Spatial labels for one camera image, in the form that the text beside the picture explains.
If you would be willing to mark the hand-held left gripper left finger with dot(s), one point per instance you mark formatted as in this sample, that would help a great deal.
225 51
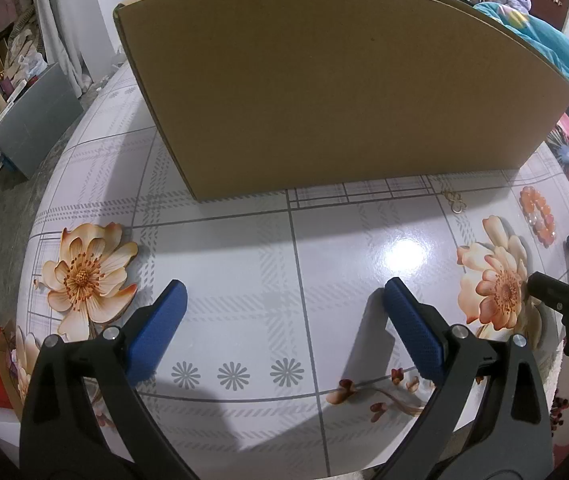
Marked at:
157 330

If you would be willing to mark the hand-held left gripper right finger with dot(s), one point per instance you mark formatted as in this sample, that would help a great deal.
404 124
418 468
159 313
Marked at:
417 330

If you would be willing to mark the brown cardboard box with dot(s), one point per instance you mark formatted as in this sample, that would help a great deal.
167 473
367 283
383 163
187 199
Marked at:
339 85

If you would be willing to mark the floral checked tablecloth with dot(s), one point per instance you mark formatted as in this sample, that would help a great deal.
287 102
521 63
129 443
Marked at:
264 270

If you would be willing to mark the gold earring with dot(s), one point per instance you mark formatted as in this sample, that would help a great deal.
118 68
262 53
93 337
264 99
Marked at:
457 204

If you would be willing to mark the blue printed blanket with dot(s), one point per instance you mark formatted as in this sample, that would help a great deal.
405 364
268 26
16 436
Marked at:
554 50

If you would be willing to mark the grey box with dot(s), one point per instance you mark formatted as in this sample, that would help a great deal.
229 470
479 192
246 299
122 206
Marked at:
39 120

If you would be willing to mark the white curtain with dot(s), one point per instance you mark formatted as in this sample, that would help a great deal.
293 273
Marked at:
64 10

